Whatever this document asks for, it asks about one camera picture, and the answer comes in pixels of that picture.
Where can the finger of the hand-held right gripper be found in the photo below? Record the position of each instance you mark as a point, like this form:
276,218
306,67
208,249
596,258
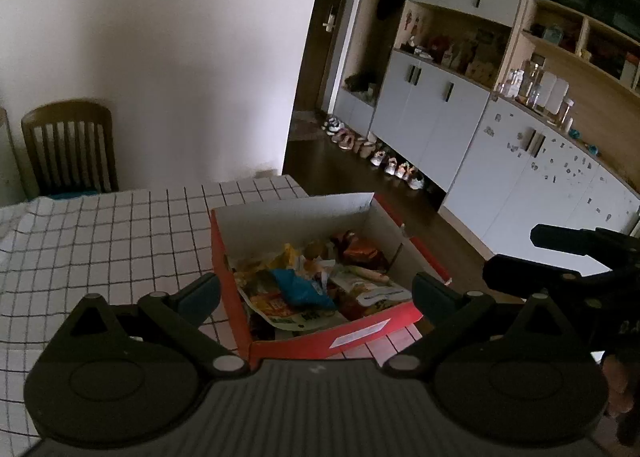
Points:
560,238
525,277

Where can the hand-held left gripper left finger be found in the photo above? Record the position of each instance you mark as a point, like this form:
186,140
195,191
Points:
200,299

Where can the white green snack packet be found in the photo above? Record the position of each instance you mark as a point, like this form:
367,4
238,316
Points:
380,294

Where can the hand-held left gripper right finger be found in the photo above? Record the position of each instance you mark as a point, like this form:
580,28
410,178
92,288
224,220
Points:
430,299

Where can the person's right hand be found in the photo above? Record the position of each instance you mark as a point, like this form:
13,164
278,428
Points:
620,382

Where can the dark items on bench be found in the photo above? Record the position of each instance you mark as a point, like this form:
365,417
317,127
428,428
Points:
361,87

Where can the white cabinet with stickers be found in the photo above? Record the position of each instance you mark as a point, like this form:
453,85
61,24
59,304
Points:
550,187

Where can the red cardboard box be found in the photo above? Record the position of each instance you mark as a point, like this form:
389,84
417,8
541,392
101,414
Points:
280,349

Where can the brown entrance door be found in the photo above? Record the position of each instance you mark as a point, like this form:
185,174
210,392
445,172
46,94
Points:
325,67

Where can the blue snack packet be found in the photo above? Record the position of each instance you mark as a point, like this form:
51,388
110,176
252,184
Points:
300,289

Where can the wall figure stickers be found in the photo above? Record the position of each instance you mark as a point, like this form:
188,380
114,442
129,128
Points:
410,23

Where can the brown wooden chair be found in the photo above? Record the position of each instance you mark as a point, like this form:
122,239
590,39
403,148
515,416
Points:
65,112

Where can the orange snack packet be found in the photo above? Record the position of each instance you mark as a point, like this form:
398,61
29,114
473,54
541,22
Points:
272,307

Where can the patterned door mat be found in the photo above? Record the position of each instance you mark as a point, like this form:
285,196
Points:
306,126

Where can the white checked tablecloth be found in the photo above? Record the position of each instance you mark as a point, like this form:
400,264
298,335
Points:
100,237

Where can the wooden open shelving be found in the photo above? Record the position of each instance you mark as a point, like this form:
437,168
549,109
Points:
600,92

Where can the brown chip bag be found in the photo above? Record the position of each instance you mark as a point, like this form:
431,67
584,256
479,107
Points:
360,252

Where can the pink sausage stick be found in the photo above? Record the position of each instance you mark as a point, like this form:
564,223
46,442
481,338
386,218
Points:
370,275

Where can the white lower cabinet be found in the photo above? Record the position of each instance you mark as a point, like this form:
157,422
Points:
425,127

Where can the row of shoes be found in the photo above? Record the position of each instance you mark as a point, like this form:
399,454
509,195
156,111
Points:
395,169

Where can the packaged bun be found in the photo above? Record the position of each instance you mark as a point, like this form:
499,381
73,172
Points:
315,249

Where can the tall glass jar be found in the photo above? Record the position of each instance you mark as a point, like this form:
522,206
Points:
534,84

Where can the clear plastic snack packet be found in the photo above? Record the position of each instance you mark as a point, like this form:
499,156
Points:
305,322

